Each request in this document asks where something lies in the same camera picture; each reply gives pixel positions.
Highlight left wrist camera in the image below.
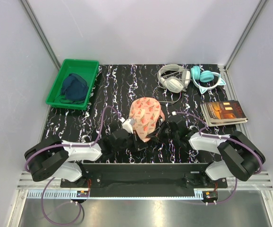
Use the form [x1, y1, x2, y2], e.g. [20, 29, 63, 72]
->
[120, 118, 135, 133]

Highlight teal cat-ear headphones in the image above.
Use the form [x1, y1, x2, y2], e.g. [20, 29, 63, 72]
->
[190, 66, 226, 95]

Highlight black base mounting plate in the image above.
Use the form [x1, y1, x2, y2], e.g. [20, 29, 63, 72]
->
[60, 163, 228, 190]

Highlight green plastic bin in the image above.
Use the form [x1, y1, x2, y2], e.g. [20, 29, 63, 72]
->
[46, 59, 99, 110]

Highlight dark hardcover book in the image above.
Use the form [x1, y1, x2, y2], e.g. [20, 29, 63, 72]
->
[200, 100, 248, 127]

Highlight navy blue bra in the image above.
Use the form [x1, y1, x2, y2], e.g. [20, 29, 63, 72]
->
[60, 73, 89, 104]

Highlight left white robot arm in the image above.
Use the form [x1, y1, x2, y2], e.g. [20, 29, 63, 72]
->
[24, 129, 148, 187]

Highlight white over-ear headphones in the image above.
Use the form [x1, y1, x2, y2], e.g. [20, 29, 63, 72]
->
[157, 64, 192, 105]

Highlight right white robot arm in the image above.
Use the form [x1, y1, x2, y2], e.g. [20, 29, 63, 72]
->
[147, 121, 265, 188]

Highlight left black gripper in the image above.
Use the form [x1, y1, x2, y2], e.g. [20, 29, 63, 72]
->
[113, 130, 147, 153]

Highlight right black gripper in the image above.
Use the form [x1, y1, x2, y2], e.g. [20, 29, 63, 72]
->
[147, 120, 179, 144]

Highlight pink mesh laundry bag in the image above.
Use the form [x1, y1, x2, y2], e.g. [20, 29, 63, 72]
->
[129, 97, 165, 142]

